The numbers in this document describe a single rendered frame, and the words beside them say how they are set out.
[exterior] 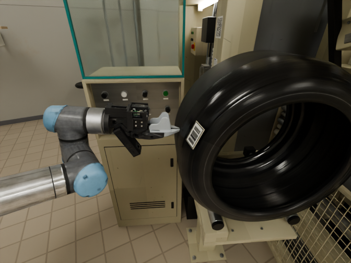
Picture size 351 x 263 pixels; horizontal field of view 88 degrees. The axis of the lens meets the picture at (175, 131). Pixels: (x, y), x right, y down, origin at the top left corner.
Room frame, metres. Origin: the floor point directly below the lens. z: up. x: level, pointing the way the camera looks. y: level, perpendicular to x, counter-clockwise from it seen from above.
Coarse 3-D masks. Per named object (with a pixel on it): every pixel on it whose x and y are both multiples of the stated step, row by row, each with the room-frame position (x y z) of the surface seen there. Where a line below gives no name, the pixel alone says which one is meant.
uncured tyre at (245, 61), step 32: (224, 64) 0.56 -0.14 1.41; (256, 64) 0.45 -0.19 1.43; (288, 64) 0.42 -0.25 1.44; (320, 64) 0.42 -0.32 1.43; (192, 96) 0.52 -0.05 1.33; (224, 96) 0.40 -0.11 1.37; (256, 96) 0.38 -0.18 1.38; (288, 96) 0.38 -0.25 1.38; (320, 96) 0.39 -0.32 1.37; (224, 128) 0.37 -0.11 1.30; (288, 128) 0.67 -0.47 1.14; (320, 128) 0.59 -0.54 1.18; (192, 160) 0.38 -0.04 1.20; (224, 160) 0.66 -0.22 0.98; (256, 160) 0.66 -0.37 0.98; (288, 160) 0.61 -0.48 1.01; (320, 160) 0.52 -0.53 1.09; (192, 192) 0.39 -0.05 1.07; (224, 192) 0.52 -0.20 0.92; (256, 192) 0.53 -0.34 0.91; (288, 192) 0.49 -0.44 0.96; (320, 192) 0.40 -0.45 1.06
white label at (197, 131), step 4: (196, 124) 0.40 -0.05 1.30; (192, 128) 0.40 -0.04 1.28; (196, 128) 0.39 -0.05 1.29; (200, 128) 0.38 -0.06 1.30; (192, 132) 0.39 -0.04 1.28; (196, 132) 0.38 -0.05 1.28; (200, 132) 0.37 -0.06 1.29; (188, 136) 0.40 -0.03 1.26; (192, 136) 0.39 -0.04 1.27; (196, 136) 0.38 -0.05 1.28; (200, 136) 0.37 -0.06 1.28; (188, 140) 0.39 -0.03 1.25; (192, 140) 0.38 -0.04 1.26; (196, 140) 0.37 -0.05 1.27; (192, 144) 0.37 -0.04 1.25; (192, 148) 0.37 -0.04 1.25
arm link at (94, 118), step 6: (90, 108) 0.46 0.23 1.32; (96, 108) 0.47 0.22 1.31; (102, 108) 0.47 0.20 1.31; (90, 114) 0.44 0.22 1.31; (96, 114) 0.44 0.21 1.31; (102, 114) 0.45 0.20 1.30; (90, 120) 0.43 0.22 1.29; (96, 120) 0.43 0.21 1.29; (102, 120) 0.44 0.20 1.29; (90, 126) 0.42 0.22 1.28; (96, 126) 0.43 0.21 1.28; (102, 126) 0.43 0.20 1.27; (90, 132) 0.43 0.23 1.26; (96, 132) 0.43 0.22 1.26; (102, 132) 0.43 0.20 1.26
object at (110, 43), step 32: (64, 0) 0.99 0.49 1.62; (96, 0) 1.00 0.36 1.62; (128, 0) 1.01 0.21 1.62; (160, 0) 1.02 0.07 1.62; (96, 32) 1.00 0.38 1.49; (128, 32) 1.01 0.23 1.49; (160, 32) 1.02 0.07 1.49; (96, 64) 1.00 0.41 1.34; (128, 64) 1.01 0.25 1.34; (160, 64) 1.02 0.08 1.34
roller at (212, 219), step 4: (208, 212) 0.44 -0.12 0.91; (212, 212) 0.43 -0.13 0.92; (212, 216) 0.42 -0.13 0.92; (216, 216) 0.41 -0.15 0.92; (220, 216) 0.42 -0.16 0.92; (212, 220) 0.40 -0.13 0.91; (216, 220) 0.40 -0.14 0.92; (220, 220) 0.40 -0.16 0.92; (212, 224) 0.39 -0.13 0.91; (216, 224) 0.39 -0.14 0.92; (220, 224) 0.39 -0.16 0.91; (212, 228) 0.39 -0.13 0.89; (216, 228) 0.39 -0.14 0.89; (220, 228) 0.39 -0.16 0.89
